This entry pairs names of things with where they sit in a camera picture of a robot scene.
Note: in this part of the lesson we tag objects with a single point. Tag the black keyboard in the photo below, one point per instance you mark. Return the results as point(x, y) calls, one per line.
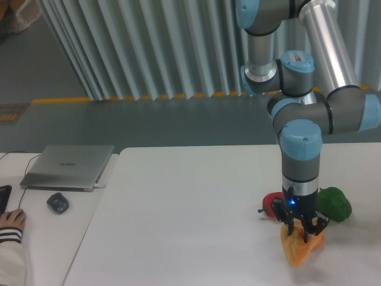
point(5, 192)

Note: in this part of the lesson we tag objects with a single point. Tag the dark grey small device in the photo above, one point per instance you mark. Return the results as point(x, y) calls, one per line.
point(58, 203)

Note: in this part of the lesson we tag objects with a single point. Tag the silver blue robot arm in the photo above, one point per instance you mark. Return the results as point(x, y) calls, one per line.
point(316, 94)

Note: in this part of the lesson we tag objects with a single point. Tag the green bell pepper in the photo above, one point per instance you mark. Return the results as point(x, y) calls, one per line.
point(333, 203)

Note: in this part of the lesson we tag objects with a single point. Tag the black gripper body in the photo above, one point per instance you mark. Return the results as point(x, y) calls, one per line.
point(302, 205)

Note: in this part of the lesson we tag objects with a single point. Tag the white sleeve forearm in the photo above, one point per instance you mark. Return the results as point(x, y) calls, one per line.
point(13, 259)

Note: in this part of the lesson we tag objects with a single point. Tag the silver closed laptop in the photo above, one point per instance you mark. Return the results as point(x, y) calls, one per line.
point(68, 167)

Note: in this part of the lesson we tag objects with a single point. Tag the red bell pepper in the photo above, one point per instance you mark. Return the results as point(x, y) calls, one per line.
point(266, 203)

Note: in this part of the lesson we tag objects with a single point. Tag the grey folding partition screen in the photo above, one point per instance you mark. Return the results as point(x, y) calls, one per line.
point(151, 48)

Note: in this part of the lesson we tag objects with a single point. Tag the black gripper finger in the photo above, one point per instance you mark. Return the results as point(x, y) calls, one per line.
point(313, 225)
point(283, 213)

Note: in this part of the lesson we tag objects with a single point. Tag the person's hand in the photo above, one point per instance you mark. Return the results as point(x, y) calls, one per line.
point(15, 219)

